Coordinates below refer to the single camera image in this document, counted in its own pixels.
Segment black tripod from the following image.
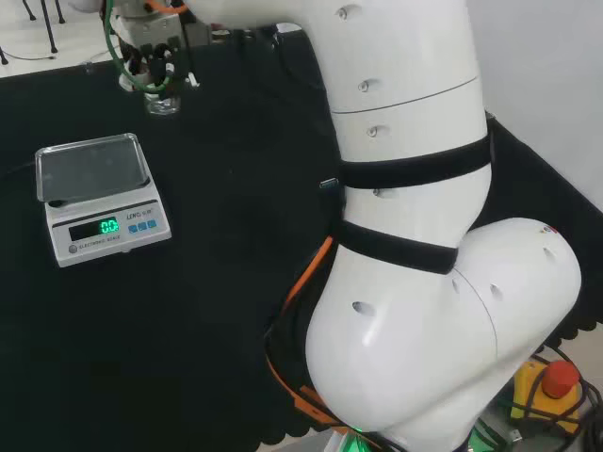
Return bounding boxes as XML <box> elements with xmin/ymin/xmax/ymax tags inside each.
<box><xmin>25</xmin><ymin>0</ymin><xmax>67</xmax><ymax>56</ymax></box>

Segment white electronic balance steel pan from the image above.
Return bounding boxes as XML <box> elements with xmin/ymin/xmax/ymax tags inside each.
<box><xmin>34</xmin><ymin>132</ymin><xmax>173</xmax><ymax>269</ymax></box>

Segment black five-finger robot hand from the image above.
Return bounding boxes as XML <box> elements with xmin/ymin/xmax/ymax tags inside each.
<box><xmin>117</xmin><ymin>11</ymin><xmax>203</xmax><ymax>94</ymax></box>

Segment thin black floor cable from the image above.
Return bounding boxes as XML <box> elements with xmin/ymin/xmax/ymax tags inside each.
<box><xmin>0</xmin><ymin>45</ymin><xmax>58</xmax><ymax>66</ymax></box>

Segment yellow stop button red cap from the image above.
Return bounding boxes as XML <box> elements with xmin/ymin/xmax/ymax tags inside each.
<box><xmin>510</xmin><ymin>359</ymin><xmax>586</xmax><ymax>435</ymax></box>

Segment black bench cloth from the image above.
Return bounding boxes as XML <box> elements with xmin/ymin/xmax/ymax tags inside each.
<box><xmin>0</xmin><ymin>22</ymin><xmax>603</xmax><ymax>447</ymax></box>

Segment green cable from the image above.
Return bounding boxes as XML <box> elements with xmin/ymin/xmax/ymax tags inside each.
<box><xmin>102</xmin><ymin>0</ymin><xmax>174</xmax><ymax>93</ymax></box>

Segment orange cable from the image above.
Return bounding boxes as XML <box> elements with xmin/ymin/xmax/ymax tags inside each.
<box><xmin>264</xmin><ymin>234</ymin><xmax>350</xmax><ymax>428</ymax></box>

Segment clear glass beaker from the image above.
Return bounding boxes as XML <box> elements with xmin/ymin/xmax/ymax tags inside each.
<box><xmin>142</xmin><ymin>87</ymin><xmax>183</xmax><ymax>118</ymax></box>

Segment black cables by stop button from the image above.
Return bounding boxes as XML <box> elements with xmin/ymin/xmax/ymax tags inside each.
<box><xmin>498</xmin><ymin>346</ymin><xmax>603</xmax><ymax>452</ymax></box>

